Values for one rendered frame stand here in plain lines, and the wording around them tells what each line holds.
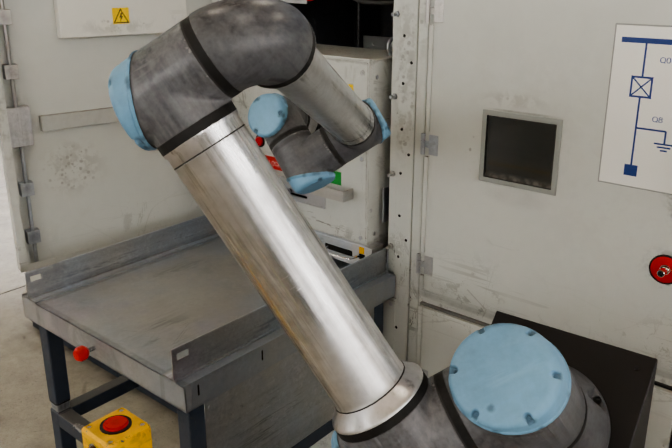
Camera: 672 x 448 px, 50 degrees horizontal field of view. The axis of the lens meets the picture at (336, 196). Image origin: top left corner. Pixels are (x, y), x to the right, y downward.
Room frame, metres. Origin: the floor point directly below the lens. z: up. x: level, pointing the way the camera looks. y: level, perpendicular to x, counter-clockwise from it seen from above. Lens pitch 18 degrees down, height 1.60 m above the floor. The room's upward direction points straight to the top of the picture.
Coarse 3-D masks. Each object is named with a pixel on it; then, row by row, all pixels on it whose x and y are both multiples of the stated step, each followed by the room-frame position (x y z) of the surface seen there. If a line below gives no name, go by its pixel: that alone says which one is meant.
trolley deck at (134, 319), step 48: (96, 288) 1.62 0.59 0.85; (144, 288) 1.62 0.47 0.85; (192, 288) 1.62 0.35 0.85; (240, 288) 1.62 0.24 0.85; (384, 288) 1.66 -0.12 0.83; (96, 336) 1.38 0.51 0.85; (144, 336) 1.38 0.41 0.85; (192, 336) 1.38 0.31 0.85; (144, 384) 1.27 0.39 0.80; (192, 384) 1.20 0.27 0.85
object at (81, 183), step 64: (0, 0) 1.77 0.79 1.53; (64, 0) 1.85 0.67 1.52; (128, 0) 1.95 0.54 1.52; (192, 0) 2.10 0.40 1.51; (0, 64) 1.77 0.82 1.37; (64, 64) 1.87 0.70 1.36; (0, 128) 1.73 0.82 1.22; (64, 128) 1.84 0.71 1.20; (64, 192) 1.84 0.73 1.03; (128, 192) 1.95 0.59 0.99; (64, 256) 1.80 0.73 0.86
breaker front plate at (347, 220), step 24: (360, 72) 1.73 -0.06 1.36; (240, 96) 2.01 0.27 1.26; (360, 96) 1.73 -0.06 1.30; (264, 144) 1.95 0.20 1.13; (360, 168) 1.73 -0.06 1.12; (360, 192) 1.73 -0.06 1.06; (312, 216) 1.83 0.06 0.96; (336, 216) 1.78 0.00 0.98; (360, 216) 1.73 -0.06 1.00; (360, 240) 1.73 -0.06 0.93
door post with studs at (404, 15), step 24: (408, 0) 1.69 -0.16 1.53; (408, 24) 1.69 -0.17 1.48; (408, 48) 1.69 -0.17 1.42; (408, 72) 1.69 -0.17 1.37; (408, 96) 1.69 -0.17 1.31; (408, 120) 1.69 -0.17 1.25; (408, 144) 1.68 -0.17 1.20; (408, 168) 1.68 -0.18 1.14; (408, 192) 1.68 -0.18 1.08; (408, 216) 1.68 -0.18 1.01; (408, 240) 1.68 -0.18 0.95; (408, 264) 1.68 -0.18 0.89
